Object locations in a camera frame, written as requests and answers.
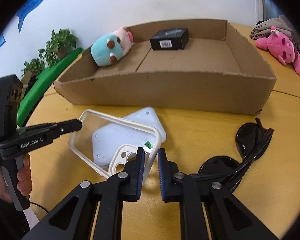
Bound grey folded cloth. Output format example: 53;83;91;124
249;15;300;43

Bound black charger product box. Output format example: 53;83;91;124
149;28;189;50

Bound green bench surface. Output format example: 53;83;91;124
17;48;83;127

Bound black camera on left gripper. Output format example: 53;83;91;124
0;74;23;142

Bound green potted plant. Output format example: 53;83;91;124
21;29;77;77

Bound brown cardboard box tray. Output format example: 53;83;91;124
53;19;276;114

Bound white power bank device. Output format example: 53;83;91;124
92;107;166;168

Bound person's left hand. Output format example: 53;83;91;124
0;153;32;204

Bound black sunglasses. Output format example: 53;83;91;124
191;118;274;192

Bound blue wall sticker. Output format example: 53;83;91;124
0;0;43;48

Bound cream clear phone case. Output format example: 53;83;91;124
69;107;166;181

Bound teal and pink plush toy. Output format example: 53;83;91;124
90;27;134;67

